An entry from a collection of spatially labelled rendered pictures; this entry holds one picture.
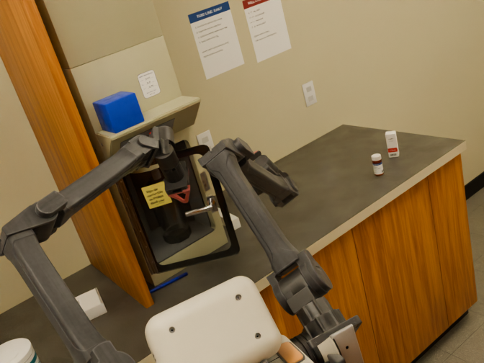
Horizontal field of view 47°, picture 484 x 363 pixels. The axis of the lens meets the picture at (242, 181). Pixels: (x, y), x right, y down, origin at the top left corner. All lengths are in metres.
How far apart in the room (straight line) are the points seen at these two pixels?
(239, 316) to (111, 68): 1.00
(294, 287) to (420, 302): 1.43
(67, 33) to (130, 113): 0.28
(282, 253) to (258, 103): 1.48
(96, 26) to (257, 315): 1.06
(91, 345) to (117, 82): 0.90
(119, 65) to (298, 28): 1.18
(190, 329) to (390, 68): 2.45
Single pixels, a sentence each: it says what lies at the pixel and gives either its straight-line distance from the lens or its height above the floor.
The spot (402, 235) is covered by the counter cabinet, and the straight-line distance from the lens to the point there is 2.31.
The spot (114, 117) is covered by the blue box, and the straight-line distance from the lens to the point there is 1.64.
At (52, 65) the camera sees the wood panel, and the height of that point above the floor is 1.75.
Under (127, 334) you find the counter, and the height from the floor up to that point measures 0.94.
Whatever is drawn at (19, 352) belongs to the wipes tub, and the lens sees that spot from 1.66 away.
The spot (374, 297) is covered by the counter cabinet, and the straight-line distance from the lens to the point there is 2.28.
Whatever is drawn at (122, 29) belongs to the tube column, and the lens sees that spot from 1.76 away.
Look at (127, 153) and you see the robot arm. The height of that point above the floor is 1.50.
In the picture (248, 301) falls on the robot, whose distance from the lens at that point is 0.97.
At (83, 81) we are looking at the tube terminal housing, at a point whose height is 1.66.
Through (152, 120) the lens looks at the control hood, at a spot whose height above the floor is 1.50.
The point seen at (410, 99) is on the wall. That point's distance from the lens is 3.35.
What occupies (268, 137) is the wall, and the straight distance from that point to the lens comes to 2.63.
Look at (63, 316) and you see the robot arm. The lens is 1.14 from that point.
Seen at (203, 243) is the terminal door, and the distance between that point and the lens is 1.84.
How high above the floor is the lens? 1.91
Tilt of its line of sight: 23 degrees down
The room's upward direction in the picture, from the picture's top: 16 degrees counter-clockwise
